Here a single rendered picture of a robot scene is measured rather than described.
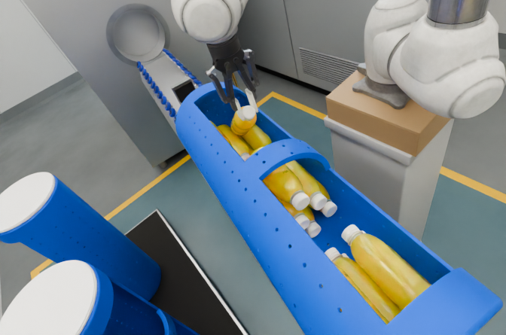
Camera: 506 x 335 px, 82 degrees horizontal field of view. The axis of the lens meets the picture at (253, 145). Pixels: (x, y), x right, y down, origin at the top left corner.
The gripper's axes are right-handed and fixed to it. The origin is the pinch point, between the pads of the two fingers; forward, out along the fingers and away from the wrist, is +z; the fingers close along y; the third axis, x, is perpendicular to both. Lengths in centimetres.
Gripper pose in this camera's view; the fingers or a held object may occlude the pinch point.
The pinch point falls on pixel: (245, 105)
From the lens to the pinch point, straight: 82.3
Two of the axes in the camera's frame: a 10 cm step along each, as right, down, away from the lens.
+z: 2.6, 6.9, 6.7
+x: 4.9, 5.0, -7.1
